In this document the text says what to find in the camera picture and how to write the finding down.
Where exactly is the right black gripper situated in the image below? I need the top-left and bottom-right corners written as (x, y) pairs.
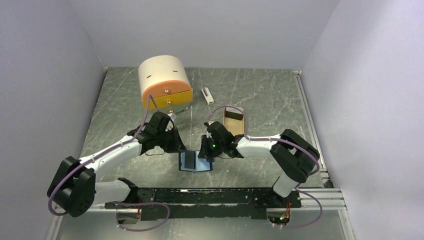
top-left (198, 134), bottom-right (225, 159)

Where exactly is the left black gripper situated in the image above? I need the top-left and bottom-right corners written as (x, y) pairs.
top-left (156, 126), bottom-right (188, 154)

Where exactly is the blue leather card holder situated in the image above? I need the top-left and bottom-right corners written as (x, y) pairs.
top-left (178, 150), bottom-right (213, 173)

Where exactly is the beige oval tray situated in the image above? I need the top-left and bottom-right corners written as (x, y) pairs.
top-left (223, 105), bottom-right (245, 136)

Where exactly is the stack of credit cards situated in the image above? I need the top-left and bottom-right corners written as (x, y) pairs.
top-left (224, 111), bottom-right (244, 121)

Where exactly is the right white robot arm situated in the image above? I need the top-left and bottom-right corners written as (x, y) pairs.
top-left (198, 121), bottom-right (320, 207)

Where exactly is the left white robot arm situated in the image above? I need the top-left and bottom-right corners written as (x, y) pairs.
top-left (47, 111), bottom-right (186, 217)

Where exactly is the small white rectangular block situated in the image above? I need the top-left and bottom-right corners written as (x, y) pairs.
top-left (200, 87), bottom-right (215, 105)

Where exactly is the round pastel drawer cabinet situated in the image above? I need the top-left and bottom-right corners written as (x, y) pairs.
top-left (138, 55), bottom-right (193, 114)

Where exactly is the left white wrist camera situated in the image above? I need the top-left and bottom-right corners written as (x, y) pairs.
top-left (166, 112), bottom-right (177, 131)

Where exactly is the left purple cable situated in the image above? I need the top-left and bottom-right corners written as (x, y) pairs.
top-left (48, 95), bottom-right (158, 217)

